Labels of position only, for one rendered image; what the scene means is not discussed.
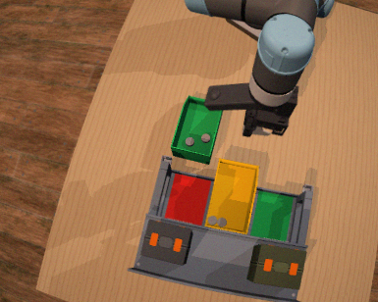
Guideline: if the grey metal shelf rack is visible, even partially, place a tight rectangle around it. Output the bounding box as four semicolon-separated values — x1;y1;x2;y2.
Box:
128;155;314;302

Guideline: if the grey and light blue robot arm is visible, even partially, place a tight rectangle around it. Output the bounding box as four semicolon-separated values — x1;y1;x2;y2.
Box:
185;0;335;111

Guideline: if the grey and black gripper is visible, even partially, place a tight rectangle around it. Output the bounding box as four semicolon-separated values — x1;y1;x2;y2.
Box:
243;86;298;137

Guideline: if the green bin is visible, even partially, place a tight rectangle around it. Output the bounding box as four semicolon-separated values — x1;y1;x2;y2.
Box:
171;95;222;165

